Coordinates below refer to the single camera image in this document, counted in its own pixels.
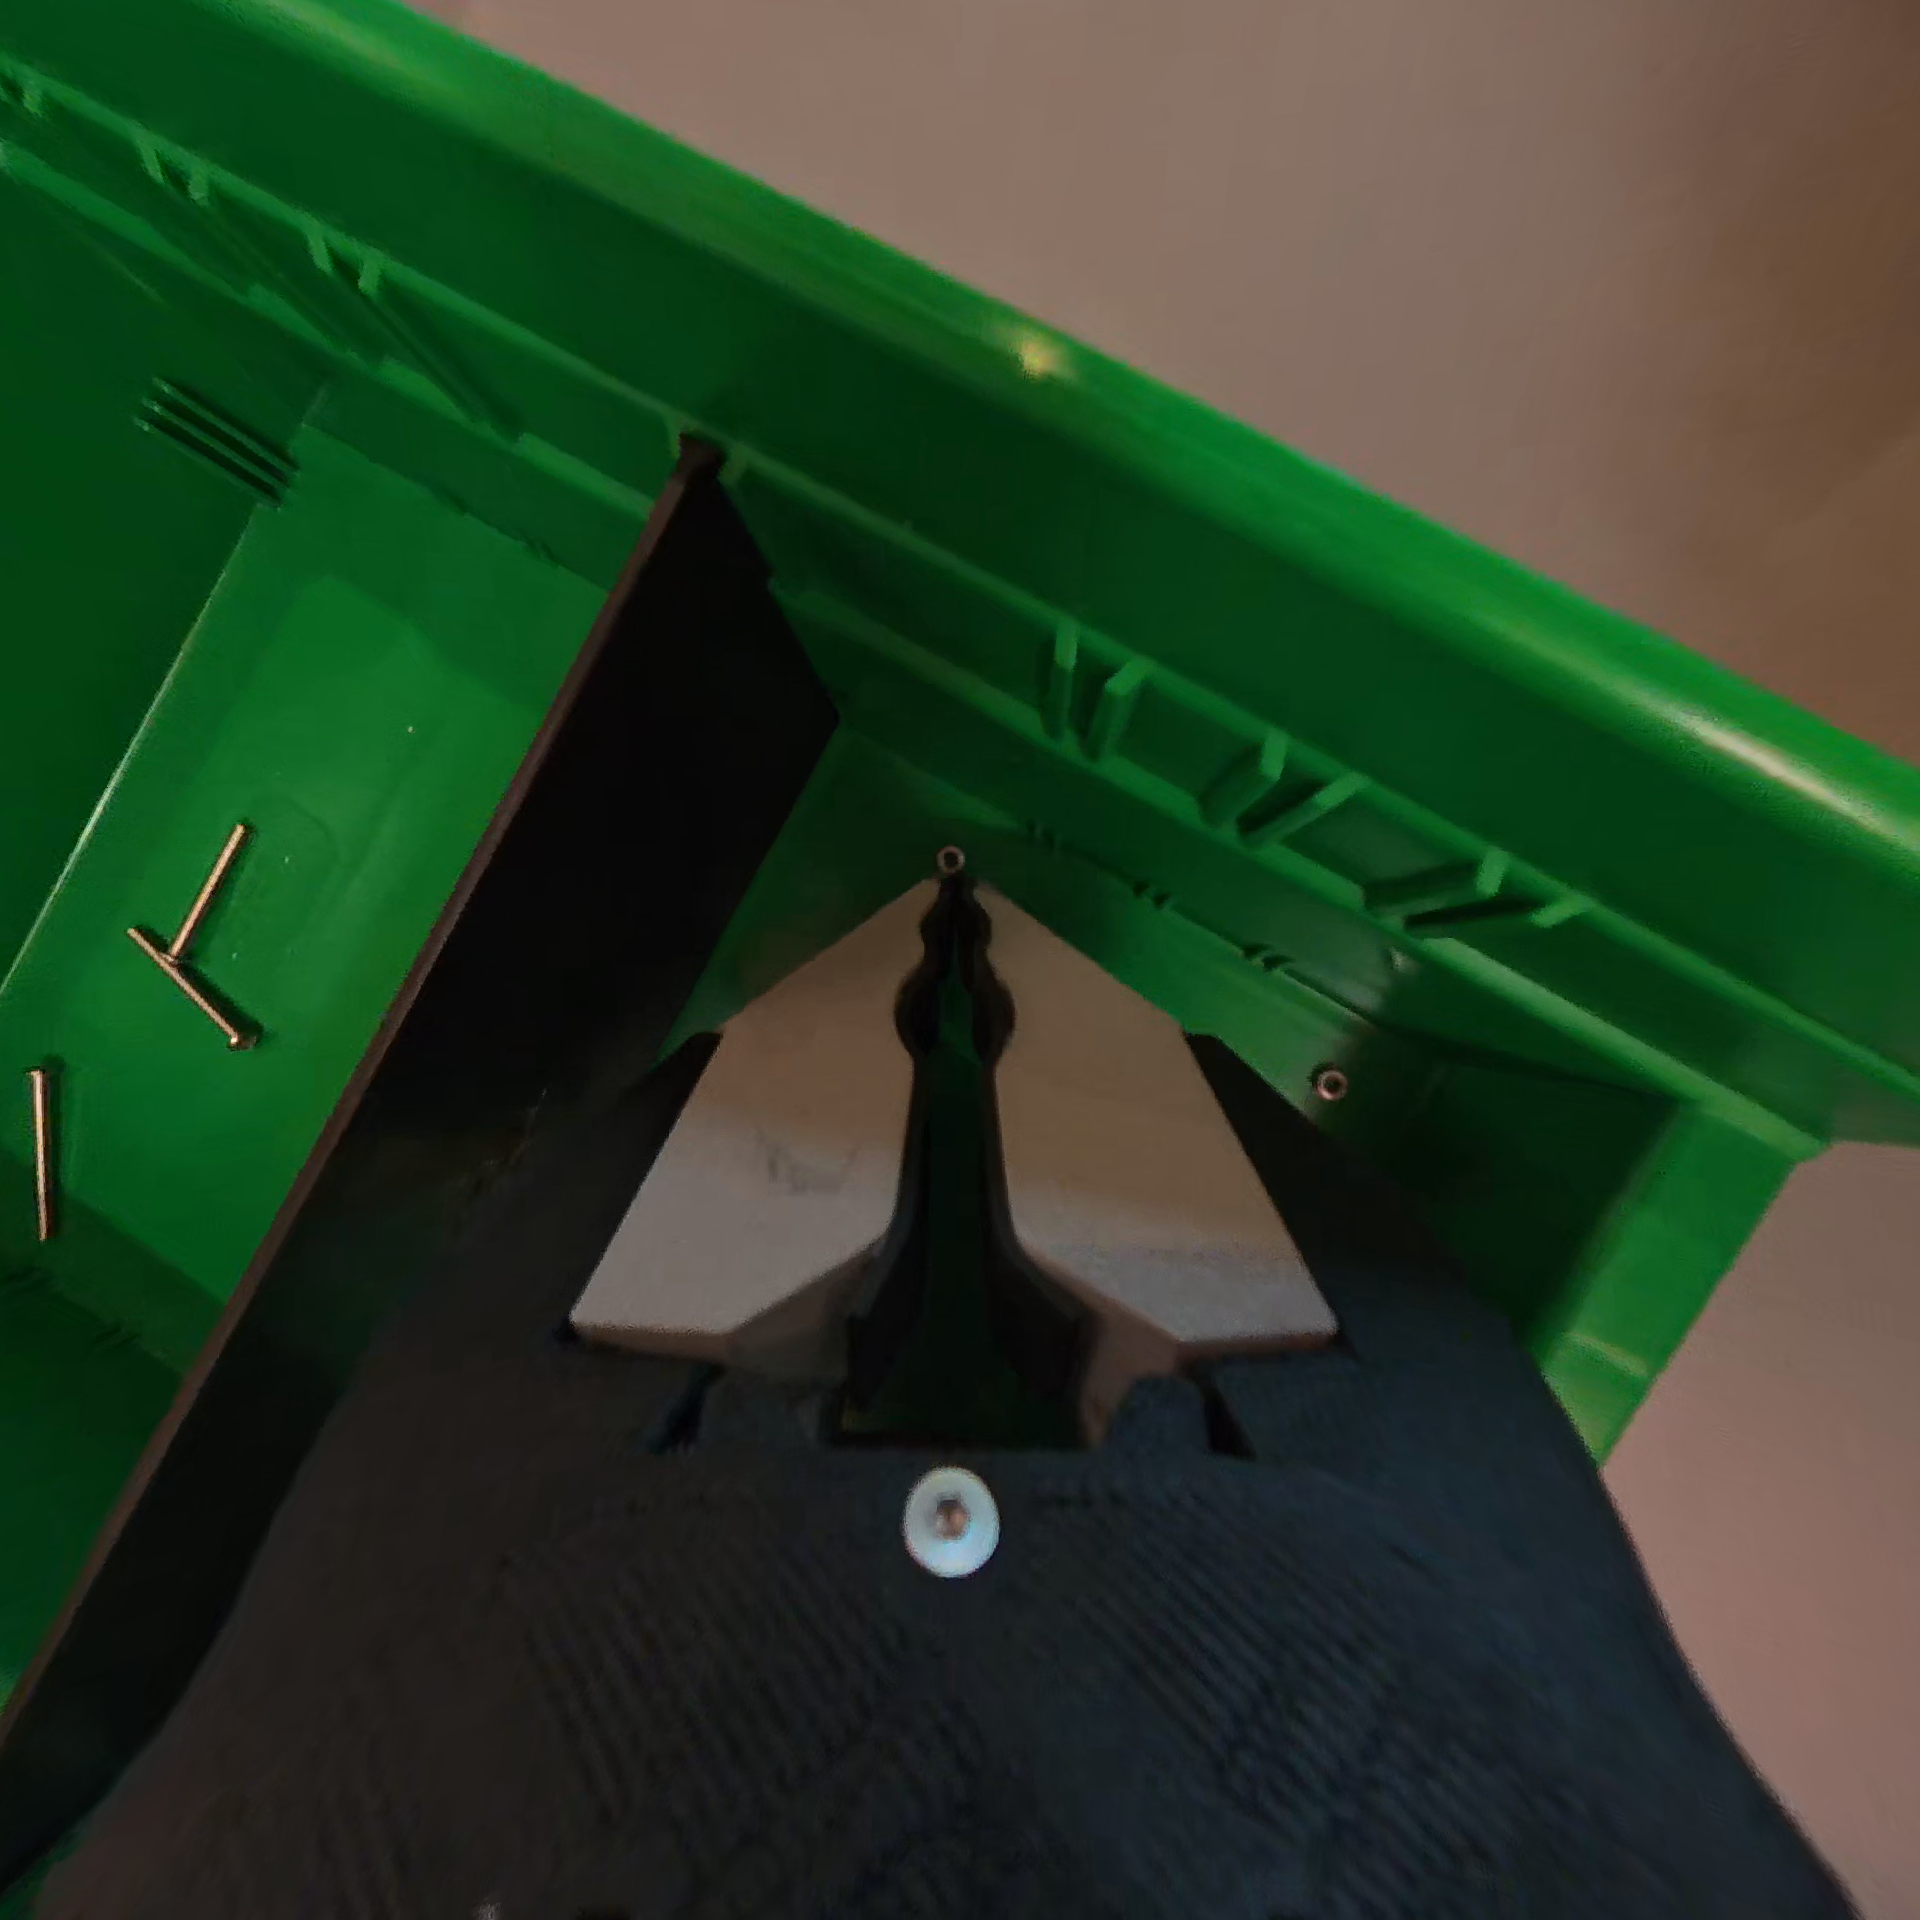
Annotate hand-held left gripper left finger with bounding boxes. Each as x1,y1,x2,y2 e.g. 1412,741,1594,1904
568,878,966,1447

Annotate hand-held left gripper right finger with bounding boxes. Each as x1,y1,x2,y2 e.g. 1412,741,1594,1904
960,883,1337,1455

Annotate green plastic bin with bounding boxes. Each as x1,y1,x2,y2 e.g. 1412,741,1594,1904
0,0,1920,1690

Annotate grey desk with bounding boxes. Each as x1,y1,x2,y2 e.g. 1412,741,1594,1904
403,0,1920,1920

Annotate black bin divider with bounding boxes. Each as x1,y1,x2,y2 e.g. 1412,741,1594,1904
0,430,841,1752

